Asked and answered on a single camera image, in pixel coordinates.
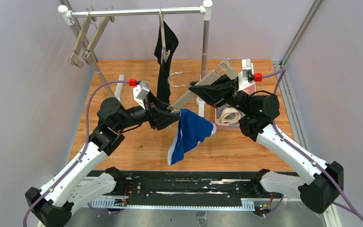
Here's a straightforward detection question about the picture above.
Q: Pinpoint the grey white underwear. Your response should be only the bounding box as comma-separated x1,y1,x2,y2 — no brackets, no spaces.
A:
216,107,242,124

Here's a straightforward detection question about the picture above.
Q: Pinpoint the beige hanger with blue underwear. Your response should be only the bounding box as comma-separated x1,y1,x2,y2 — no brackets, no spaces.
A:
167,58,238,113

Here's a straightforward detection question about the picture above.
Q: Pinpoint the black underwear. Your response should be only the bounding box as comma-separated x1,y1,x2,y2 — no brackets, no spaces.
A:
154,22,179,103

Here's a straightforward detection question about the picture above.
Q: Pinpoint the blue underwear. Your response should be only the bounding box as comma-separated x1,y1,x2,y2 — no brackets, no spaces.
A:
167,109,216,166

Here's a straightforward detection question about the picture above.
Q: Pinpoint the beige hanger with black underwear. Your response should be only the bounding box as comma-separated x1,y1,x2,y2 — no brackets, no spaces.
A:
159,8,170,65

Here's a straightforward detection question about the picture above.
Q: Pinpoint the beige clip hanger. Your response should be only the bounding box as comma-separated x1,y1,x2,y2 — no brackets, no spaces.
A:
83,16,115,64

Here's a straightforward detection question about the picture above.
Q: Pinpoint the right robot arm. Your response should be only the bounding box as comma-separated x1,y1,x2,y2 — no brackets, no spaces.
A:
189,77,344,214

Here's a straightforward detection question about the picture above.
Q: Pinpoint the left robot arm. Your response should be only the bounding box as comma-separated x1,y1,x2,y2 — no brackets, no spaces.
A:
25,92,181,227

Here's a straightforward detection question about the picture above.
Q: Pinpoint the empty beige hanger left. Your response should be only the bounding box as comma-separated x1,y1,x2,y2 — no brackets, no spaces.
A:
68,17,96,69

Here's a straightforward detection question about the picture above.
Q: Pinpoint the pink plastic basket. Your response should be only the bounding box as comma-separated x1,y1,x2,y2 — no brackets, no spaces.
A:
213,75,256,131

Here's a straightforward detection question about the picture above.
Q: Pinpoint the metal clothes rack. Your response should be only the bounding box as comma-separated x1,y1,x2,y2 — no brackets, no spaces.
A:
58,0,212,134

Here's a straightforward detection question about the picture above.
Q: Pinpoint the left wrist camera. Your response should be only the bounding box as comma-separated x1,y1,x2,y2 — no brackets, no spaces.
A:
133,81,150,110

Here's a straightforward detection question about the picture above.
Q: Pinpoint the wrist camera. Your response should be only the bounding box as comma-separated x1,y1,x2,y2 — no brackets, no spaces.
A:
237,59,255,94
133,81,150,110

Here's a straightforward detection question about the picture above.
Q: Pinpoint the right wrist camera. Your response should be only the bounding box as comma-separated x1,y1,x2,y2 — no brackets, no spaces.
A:
237,59,255,94

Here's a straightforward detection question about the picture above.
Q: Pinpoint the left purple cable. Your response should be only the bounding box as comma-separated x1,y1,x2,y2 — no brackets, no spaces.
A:
22,79,137,227

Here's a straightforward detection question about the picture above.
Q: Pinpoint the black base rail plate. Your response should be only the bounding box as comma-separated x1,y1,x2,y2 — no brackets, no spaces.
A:
90,171,281,211

